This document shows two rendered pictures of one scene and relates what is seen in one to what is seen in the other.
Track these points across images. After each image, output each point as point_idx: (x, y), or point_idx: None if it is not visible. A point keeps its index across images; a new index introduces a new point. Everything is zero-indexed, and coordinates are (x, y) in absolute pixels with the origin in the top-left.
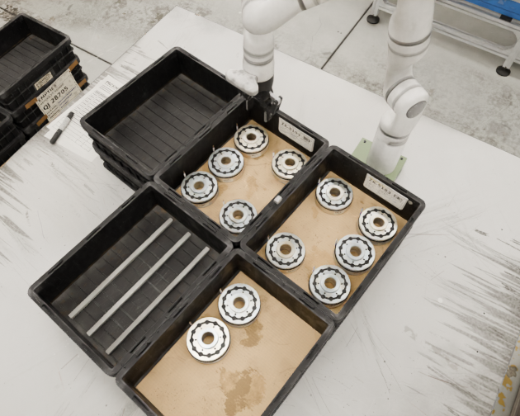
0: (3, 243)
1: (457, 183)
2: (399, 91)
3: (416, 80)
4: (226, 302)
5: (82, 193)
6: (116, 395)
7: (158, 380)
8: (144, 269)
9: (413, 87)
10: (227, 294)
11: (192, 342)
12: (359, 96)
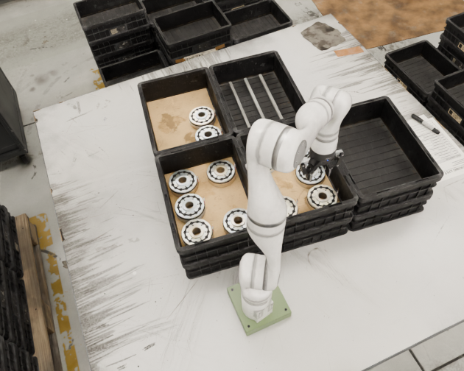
0: (341, 79)
1: (199, 368)
2: (259, 255)
3: (261, 278)
4: (213, 129)
5: None
6: None
7: (202, 96)
8: (264, 110)
9: (254, 263)
10: (217, 132)
11: (205, 109)
12: (348, 358)
